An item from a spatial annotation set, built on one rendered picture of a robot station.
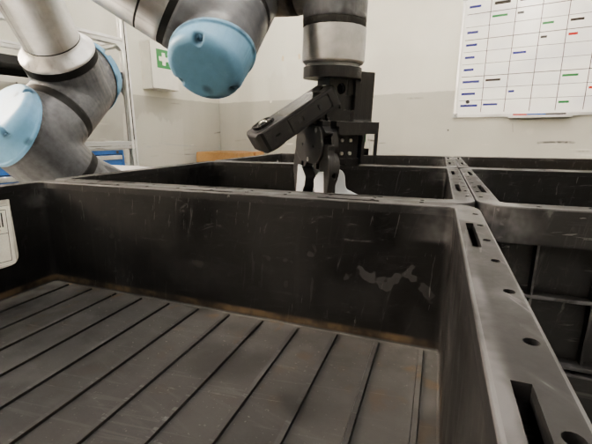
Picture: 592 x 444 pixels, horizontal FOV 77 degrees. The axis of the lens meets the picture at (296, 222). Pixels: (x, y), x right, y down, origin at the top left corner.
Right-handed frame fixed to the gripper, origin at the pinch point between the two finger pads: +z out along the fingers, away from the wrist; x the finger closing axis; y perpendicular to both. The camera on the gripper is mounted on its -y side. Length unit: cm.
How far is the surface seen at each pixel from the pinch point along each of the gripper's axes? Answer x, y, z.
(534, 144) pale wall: 146, 263, 3
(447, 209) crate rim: -26.1, -3.8, -9.0
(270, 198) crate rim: -17.4, -12.5, -8.4
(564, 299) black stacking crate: -30.4, 3.0, -3.5
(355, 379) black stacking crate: -27.0, -10.5, 1.0
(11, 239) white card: -3.2, -32.1, -3.0
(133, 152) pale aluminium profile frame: 222, -16, 13
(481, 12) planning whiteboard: 189, 236, -92
